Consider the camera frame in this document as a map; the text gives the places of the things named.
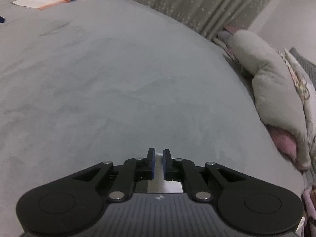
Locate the grey bed pillow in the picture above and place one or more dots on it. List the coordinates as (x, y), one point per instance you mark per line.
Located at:
(308, 66)

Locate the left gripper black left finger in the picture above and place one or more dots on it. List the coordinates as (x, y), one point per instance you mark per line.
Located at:
(132, 171)

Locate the white cloth garment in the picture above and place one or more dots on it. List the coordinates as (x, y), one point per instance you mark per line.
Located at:
(159, 184)

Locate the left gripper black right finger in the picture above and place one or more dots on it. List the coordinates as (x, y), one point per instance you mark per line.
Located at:
(185, 172)

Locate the grey folded quilt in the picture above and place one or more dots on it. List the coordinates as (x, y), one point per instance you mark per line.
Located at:
(284, 94)

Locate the grey bed sheet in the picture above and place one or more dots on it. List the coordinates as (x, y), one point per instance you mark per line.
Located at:
(105, 80)

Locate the pink folded blanket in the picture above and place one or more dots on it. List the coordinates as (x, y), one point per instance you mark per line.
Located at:
(285, 143)

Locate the stack of folded clothes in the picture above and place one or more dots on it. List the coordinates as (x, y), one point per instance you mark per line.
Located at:
(308, 197)

